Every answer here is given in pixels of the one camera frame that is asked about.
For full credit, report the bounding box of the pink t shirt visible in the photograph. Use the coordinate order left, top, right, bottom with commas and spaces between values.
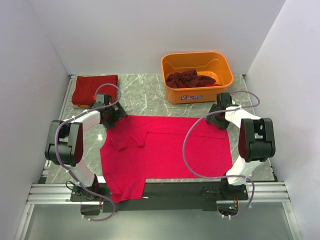
100, 115, 233, 203

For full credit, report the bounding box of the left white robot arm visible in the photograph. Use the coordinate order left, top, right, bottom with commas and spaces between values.
44, 93, 128, 201

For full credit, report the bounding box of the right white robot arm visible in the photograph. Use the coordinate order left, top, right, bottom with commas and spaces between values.
205, 92, 276, 200

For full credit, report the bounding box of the orange plastic tub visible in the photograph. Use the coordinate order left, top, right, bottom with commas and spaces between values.
161, 51, 234, 104

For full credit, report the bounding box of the folded red t shirt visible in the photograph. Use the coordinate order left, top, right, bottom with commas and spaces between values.
71, 75, 118, 108

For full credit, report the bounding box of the dark maroon t shirt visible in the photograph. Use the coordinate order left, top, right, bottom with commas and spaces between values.
165, 70, 216, 89

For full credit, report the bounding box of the black base beam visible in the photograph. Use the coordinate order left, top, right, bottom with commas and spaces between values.
70, 179, 249, 215

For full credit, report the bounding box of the aluminium frame rail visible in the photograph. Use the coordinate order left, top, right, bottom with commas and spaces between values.
14, 74, 77, 240

